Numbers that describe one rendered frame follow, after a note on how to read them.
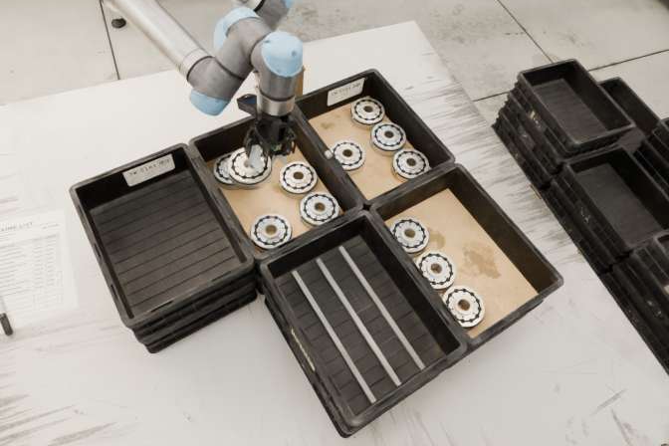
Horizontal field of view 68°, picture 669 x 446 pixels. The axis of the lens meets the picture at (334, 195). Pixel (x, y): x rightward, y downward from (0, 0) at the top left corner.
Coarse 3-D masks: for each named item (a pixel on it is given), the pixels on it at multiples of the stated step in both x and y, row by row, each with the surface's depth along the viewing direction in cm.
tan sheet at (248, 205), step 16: (288, 160) 141; (304, 160) 141; (272, 176) 137; (224, 192) 133; (240, 192) 134; (256, 192) 134; (272, 192) 135; (240, 208) 131; (256, 208) 132; (272, 208) 132; (288, 208) 132
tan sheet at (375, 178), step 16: (368, 96) 157; (336, 112) 152; (320, 128) 148; (336, 128) 149; (352, 128) 149; (368, 144) 146; (368, 160) 143; (384, 160) 144; (352, 176) 140; (368, 176) 140; (384, 176) 141; (368, 192) 137
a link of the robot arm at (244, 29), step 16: (240, 16) 96; (256, 16) 97; (224, 32) 99; (240, 32) 95; (256, 32) 94; (272, 32) 95; (224, 48) 97; (240, 48) 96; (224, 64) 97; (240, 64) 97
